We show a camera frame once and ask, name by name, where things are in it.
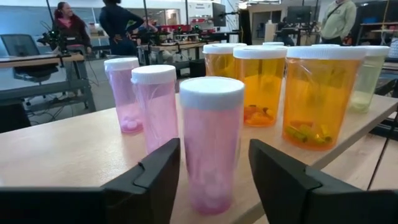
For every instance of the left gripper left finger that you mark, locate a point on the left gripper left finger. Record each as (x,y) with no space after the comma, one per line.
(146,193)

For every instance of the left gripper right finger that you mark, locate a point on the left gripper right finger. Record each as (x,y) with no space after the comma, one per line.
(292,193)

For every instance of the pink pill bottle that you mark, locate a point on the pink pill bottle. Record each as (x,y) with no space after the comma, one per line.
(122,93)
(155,109)
(211,140)

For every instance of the large orange pill bottle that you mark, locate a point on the large orange pill bottle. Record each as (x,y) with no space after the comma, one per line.
(261,90)
(219,63)
(320,99)

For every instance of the black monitor on arm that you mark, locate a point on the black monitor on arm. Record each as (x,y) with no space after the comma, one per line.
(219,14)

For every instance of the black background robot arm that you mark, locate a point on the black background robot arm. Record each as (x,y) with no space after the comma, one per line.
(53,37)

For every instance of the wooden shelf with black legs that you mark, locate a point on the wooden shelf with black legs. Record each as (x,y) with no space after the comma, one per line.
(62,149)

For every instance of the person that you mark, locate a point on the person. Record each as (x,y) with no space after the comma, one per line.
(73,31)
(150,27)
(118,28)
(339,21)

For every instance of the wooden background desk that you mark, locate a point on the wooden background desk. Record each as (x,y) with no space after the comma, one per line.
(40,59)

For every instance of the black monitor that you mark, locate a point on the black monitor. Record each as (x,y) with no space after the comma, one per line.
(298,14)

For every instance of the grey office chair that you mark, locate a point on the grey office chair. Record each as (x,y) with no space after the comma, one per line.
(21,46)

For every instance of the black aluminium table frame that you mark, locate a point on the black aluminium table frame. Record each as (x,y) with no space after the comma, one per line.
(387,130)

